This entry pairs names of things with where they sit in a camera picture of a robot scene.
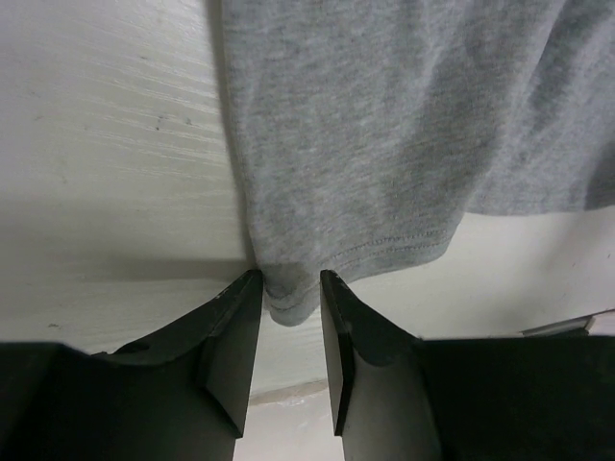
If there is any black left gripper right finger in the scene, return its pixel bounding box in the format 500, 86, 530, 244
320, 270, 614, 460

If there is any grey tank top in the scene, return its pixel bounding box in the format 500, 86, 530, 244
217, 1, 614, 327

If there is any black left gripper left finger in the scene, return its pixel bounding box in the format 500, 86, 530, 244
1, 270, 262, 460

